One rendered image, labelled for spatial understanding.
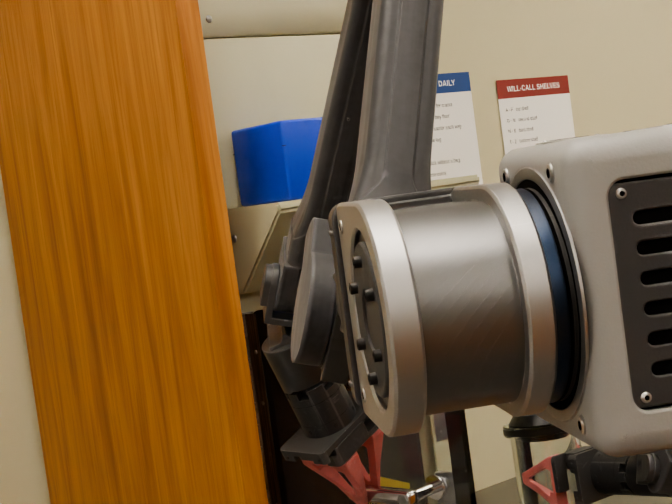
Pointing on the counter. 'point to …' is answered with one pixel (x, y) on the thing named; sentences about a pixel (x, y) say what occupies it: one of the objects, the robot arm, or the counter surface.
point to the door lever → (434, 487)
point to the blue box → (275, 160)
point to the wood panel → (125, 254)
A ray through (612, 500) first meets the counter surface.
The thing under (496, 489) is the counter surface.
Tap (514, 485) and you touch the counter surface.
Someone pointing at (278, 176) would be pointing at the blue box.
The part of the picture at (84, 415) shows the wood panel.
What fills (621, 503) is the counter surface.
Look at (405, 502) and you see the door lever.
